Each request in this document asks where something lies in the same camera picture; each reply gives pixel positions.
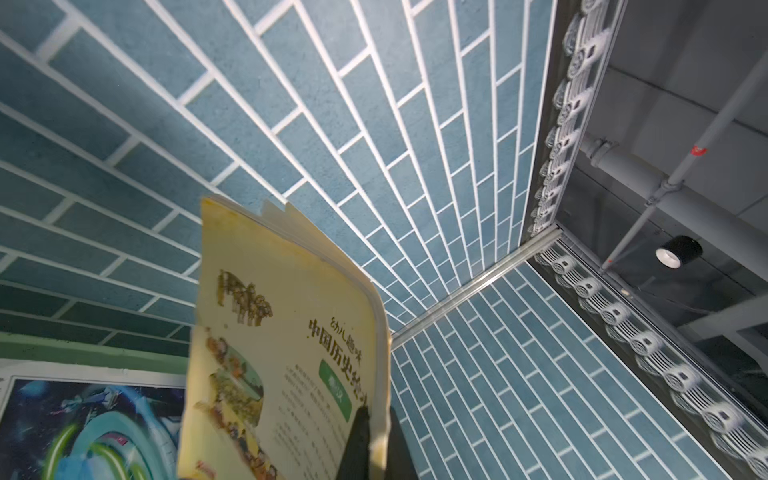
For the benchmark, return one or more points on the blue sci-fi magazine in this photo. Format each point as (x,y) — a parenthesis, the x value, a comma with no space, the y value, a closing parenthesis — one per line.
(62,421)

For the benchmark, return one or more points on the white ceiling pipe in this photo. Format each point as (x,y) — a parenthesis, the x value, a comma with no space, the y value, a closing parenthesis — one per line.
(739,240)

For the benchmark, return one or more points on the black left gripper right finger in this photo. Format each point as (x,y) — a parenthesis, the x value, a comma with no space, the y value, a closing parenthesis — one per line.
(400,465)

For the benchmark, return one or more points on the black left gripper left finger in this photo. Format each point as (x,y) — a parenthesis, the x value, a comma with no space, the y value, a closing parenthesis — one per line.
(354,464)

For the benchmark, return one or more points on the black ceiling spotlight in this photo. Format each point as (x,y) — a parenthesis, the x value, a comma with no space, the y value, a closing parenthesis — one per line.
(678,252)

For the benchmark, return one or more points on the LED light strip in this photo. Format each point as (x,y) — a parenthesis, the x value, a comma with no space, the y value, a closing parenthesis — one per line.
(653,165)

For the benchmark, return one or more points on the yellow red illustrated book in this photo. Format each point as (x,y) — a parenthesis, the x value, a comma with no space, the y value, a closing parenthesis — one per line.
(290,340)

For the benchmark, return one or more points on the green wooden two-tier shelf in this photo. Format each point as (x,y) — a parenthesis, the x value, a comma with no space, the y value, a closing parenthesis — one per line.
(30,348)

